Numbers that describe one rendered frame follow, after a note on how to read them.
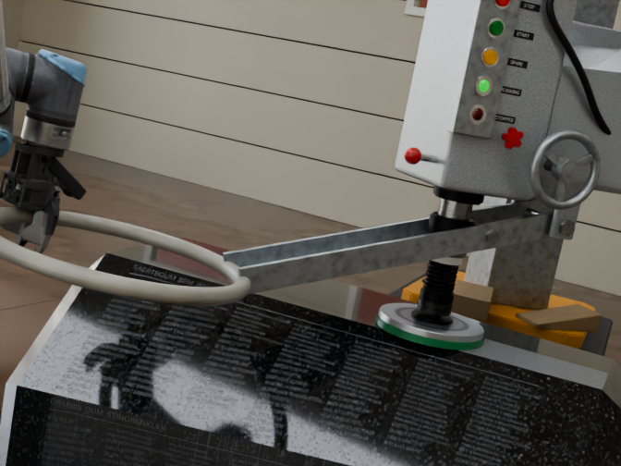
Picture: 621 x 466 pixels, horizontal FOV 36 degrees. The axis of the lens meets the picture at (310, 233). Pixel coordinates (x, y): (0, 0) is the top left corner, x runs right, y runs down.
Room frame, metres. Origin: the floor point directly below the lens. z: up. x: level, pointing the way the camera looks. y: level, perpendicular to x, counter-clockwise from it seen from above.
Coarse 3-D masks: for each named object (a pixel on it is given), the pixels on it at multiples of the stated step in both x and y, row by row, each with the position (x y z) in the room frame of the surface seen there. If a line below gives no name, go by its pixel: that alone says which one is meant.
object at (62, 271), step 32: (0, 224) 1.69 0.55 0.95; (64, 224) 1.82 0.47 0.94; (96, 224) 1.85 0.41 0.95; (128, 224) 1.88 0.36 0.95; (0, 256) 1.45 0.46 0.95; (32, 256) 1.43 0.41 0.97; (192, 256) 1.84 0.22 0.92; (96, 288) 1.41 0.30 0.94; (128, 288) 1.42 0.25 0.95; (160, 288) 1.44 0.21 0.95; (192, 288) 1.48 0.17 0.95; (224, 288) 1.54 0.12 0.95
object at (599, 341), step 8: (416, 280) 2.92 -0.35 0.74; (400, 288) 2.76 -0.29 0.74; (400, 296) 2.66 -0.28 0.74; (608, 320) 2.87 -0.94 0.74; (600, 328) 2.73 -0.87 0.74; (608, 328) 2.76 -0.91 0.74; (592, 336) 2.62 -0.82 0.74; (600, 336) 2.64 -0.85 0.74; (608, 336) 2.73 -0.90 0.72; (584, 344) 2.50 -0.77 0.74; (592, 344) 2.52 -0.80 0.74; (600, 344) 2.53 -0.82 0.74; (592, 352) 2.43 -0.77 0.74; (600, 352) 2.44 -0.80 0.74
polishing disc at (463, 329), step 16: (384, 304) 1.94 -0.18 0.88; (400, 304) 1.96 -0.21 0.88; (416, 304) 1.99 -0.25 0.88; (384, 320) 1.85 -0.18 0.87; (400, 320) 1.83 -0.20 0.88; (416, 320) 1.86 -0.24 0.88; (464, 320) 1.93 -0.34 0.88; (432, 336) 1.79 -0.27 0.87; (448, 336) 1.79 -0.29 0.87; (464, 336) 1.80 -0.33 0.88; (480, 336) 1.84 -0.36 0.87
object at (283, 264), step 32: (416, 224) 1.92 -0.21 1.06; (480, 224) 1.97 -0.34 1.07; (512, 224) 1.87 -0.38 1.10; (544, 224) 1.90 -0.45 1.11; (224, 256) 1.78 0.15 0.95; (256, 256) 1.80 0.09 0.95; (288, 256) 1.82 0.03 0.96; (320, 256) 1.73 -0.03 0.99; (352, 256) 1.75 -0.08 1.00; (384, 256) 1.78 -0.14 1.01; (416, 256) 1.80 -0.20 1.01; (448, 256) 1.83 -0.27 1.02; (256, 288) 1.69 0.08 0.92
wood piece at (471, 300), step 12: (456, 288) 2.46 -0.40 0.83; (468, 288) 2.49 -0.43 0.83; (480, 288) 2.52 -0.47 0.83; (492, 288) 2.56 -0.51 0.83; (456, 300) 2.40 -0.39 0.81; (468, 300) 2.39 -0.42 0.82; (480, 300) 2.38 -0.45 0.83; (456, 312) 2.39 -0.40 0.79; (468, 312) 2.39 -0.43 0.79; (480, 312) 2.38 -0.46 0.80
